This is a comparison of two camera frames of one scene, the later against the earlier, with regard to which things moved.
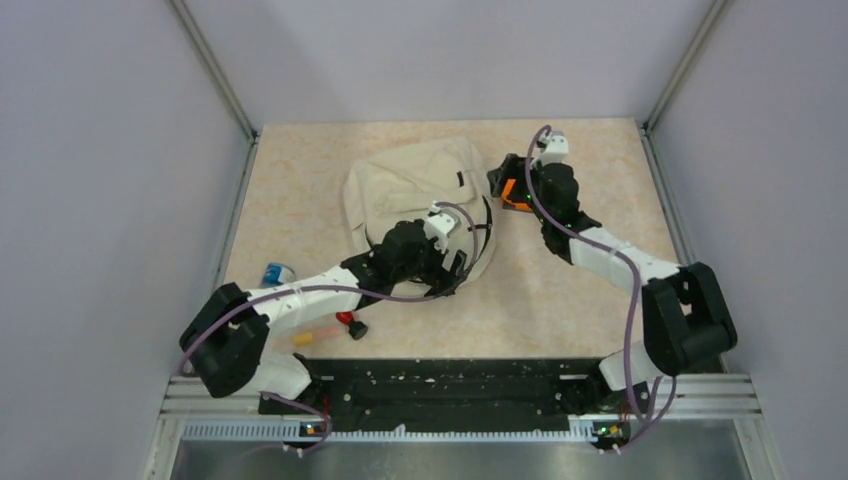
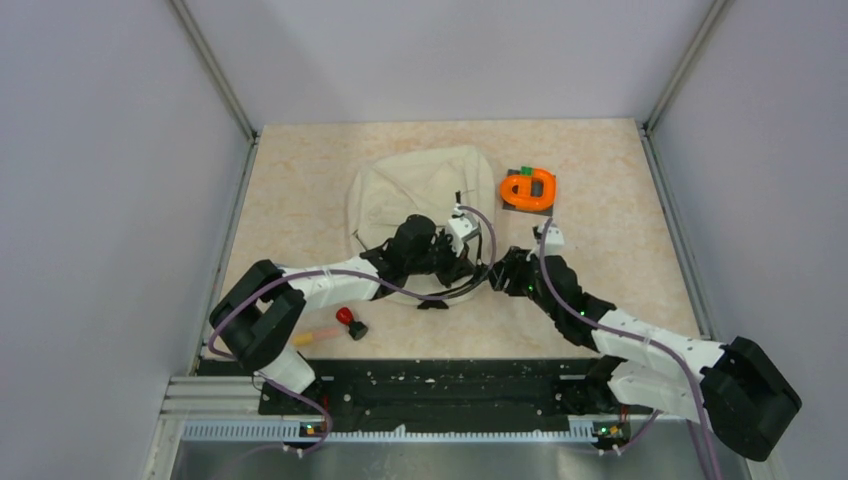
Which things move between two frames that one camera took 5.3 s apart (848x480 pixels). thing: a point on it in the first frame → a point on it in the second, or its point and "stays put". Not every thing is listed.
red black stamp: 356,329 stays put
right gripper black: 513,167 → 511,266
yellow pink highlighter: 308,338 stays put
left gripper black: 442,279 stays put
